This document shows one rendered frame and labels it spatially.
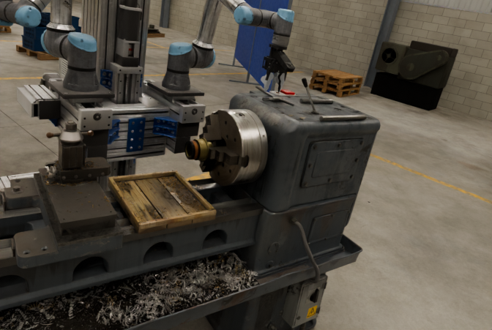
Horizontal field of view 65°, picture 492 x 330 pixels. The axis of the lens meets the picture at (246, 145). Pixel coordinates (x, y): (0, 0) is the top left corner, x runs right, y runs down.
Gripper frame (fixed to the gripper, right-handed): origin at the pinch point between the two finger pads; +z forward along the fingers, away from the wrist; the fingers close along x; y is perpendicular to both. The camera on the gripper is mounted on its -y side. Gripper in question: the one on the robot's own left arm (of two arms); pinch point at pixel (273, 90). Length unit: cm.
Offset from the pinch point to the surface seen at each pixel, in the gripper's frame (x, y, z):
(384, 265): -133, -11, 129
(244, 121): 27.7, -19.2, 7.7
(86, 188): 84, -13, 33
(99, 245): 85, -35, 41
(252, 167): 26.1, -27.6, 23.7
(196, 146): 45, -15, 19
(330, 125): -6.1, -32.9, 5.5
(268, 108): 12.0, -13.3, 4.5
